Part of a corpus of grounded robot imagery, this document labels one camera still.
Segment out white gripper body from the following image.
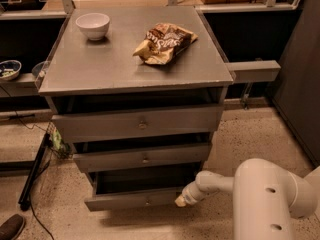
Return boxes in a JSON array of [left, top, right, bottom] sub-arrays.
[[182, 182, 206, 205]]

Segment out wire basket green contents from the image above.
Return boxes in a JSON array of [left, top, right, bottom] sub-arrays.
[[47, 122, 72, 159]]

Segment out grey middle drawer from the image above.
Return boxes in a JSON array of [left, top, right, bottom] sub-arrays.
[[74, 143, 211, 172]]

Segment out grey drawer cabinet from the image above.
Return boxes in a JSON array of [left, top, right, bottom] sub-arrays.
[[37, 5, 235, 185]]

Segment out white ceramic bowl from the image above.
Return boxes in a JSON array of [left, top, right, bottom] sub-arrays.
[[76, 13, 110, 40]]

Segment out grey bottom drawer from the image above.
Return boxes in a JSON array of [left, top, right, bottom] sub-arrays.
[[85, 162, 201, 211]]

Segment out grey side shelf left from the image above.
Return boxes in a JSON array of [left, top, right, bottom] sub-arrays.
[[0, 73, 38, 98]]

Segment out grey side shelf right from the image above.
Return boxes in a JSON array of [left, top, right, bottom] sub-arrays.
[[226, 60, 281, 84]]

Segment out black floor cable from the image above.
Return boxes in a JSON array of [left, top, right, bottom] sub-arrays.
[[0, 83, 56, 240]]

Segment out grey side shelf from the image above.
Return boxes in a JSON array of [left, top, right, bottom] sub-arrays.
[[0, 73, 38, 98], [226, 60, 281, 84]]

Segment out grey top drawer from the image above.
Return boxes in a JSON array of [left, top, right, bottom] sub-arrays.
[[53, 105, 223, 143]]

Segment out brown chip bag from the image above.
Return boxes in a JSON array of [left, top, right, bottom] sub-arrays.
[[133, 23, 198, 65]]

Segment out grey drawer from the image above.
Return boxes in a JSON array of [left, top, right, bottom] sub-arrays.
[[53, 105, 223, 143], [74, 143, 211, 172], [85, 162, 201, 211]]

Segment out dark shoe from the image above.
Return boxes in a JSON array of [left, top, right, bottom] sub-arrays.
[[0, 214, 25, 240]]

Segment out black bar on floor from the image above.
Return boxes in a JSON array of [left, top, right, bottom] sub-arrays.
[[18, 133, 50, 211]]

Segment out clear glass bowl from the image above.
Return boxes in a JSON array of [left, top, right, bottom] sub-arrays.
[[31, 61, 50, 78]]

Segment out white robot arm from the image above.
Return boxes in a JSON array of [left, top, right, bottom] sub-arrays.
[[175, 158, 318, 240]]

